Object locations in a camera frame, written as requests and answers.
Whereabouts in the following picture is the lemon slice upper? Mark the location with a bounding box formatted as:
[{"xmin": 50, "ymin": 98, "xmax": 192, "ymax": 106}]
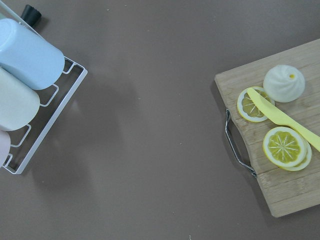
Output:
[{"xmin": 237, "ymin": 88, "xmax": 267, "ymax": 123}]

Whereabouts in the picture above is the lemon slice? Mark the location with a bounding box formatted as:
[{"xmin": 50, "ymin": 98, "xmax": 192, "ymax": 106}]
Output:
[
  {"xmin": 237, "ymin": 88, "xmax": 267, "ymax": 123},
  {"xmin": 262, "ymin": 126, "xmax": 312, "ymax": 172}
]

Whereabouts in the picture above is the yellow plastic knife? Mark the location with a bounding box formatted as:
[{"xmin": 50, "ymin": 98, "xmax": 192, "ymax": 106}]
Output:
[{"xmin": 247, "ymin": 87, "xmax": 320, "ymax": 151}]

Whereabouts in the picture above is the white toy steamed bun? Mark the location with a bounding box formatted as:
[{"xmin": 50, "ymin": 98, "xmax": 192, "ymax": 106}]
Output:
[{"xmin": 263, "ymin": 64, "xmax": 306, "ymax": 103}]

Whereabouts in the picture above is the lemon slice lower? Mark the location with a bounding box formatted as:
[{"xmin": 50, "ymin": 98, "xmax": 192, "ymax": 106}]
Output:
[{"xmin": 262, "ymin": 126, "xmax": 312, "ymax": 172}]

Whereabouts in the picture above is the white plastic cup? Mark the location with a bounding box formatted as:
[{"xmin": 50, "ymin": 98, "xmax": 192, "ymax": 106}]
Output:
[{"xmin": 0, "ymin": 68, "xmax": 40, "ymax": 131}]

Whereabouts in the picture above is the bamboo cutting board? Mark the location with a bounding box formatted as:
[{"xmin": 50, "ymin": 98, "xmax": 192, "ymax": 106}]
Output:
[{"xmin": 214, "ymin": 40, "xmax": 320, "ymax": 218}]

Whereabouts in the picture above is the blue plastic cup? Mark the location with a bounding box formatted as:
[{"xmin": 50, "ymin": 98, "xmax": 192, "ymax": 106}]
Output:
[{"xmin": 0, "ymin": 18, "xmax": 65, "ymax": 90}]

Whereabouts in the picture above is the pink plastic cup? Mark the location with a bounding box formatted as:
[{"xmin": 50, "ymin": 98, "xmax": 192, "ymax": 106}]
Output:
[{"xmin": 0, "ymin": 130, "xmax": 11, "ymax": 166}]

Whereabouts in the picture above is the black rubber stopper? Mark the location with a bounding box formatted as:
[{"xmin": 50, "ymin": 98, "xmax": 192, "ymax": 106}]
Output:
[{"xmin": 20, "ymin": 4, "xmax": 42, "ymax": 27}]

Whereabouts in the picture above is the metal cutting board handle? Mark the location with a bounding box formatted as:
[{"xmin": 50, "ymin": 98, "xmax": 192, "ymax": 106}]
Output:
[{"xmin": 224, "ymin": 108, "xmax": 257, "ymax": 179}]

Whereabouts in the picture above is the white wire cup rack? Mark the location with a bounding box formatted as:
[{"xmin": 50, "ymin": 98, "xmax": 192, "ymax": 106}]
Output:
[{"xmin": 0, "ymin": 0, "xmax": 89, "ymax": 175}]

